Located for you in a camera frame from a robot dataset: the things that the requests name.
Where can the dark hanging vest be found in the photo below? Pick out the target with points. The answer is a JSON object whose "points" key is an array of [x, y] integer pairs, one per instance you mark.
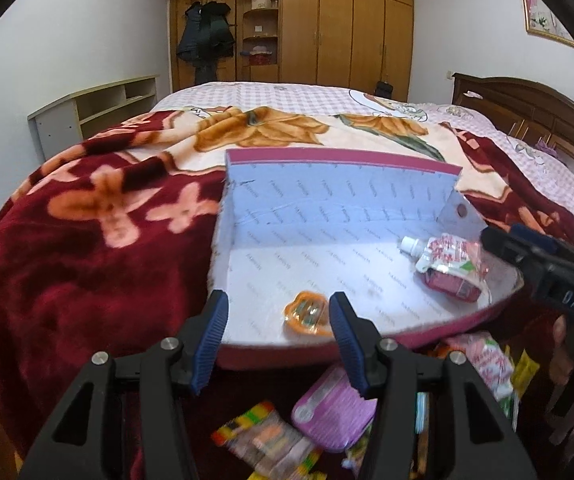
{"points": [[190, 35]]}

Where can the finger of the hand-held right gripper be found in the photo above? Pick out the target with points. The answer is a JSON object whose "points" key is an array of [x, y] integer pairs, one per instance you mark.
{"points": [[534, 237], [509, 250]]}

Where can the red box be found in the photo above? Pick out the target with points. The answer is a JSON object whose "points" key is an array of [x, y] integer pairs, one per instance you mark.
{"points": [[261, 58]]}

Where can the low open shelf unit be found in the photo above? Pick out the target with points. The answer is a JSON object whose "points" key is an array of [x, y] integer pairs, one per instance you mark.
{"points": [[67, 110]]}

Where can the round pink tin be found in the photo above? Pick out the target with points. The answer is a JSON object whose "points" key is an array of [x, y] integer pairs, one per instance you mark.
{"points": [[262, 1]]}

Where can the dark wooden headboard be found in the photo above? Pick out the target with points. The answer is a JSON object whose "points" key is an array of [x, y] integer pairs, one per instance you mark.
{"points": [[517, 105]]}

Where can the purple snack packet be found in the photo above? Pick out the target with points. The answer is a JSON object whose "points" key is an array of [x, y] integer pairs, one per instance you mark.
{"points": [[327, 415]]}

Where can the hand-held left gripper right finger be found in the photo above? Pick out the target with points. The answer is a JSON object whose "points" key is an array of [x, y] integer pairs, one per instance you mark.
{"points": [[352, 350]]}

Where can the large pink white snack packet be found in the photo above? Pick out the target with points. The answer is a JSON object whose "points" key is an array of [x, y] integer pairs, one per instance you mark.
{"points": [[482, 365]]}

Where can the black bag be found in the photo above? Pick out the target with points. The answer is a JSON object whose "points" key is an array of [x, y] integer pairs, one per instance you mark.
{"points": [[384, 90]]}

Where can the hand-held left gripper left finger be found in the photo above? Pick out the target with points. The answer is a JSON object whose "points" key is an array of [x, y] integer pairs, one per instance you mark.
{"points": [[212, 345]]}

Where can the yellow snack packet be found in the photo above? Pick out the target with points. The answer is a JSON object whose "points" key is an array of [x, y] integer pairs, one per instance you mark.
{"points": [[524, 372]]}

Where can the red floral blanket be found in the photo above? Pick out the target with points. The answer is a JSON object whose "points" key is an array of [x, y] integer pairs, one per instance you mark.
{"points": [[92, 260]]}

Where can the orange snack packet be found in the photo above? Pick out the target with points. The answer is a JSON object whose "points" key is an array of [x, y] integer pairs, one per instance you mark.
{"points": [[304, 317]]}

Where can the black hanging coat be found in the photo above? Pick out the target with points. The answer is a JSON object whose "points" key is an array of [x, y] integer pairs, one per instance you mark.
{"points": [[217, 35]]}

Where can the pink checked bed sheet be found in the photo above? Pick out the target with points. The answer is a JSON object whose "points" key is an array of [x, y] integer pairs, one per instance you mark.
{"points": [[292, 95]]}

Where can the framed wall picture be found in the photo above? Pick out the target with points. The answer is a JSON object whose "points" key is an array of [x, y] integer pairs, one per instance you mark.
{"points": [[542, 15]]}

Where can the wooden wardrobe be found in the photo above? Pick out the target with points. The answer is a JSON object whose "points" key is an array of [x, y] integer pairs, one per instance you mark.
{"points": [[337, 35]]}

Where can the pink storage box white lining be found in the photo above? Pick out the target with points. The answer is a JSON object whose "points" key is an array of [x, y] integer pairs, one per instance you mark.
{"points": [[317, 260]]}

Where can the pink white spout pouch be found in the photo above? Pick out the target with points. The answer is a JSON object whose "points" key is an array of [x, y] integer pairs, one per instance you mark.
{"points": [[447, 252]]}

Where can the striped candy packet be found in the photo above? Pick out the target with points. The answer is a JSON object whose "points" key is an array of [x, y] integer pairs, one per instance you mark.
{"points": [[262, 440]]}

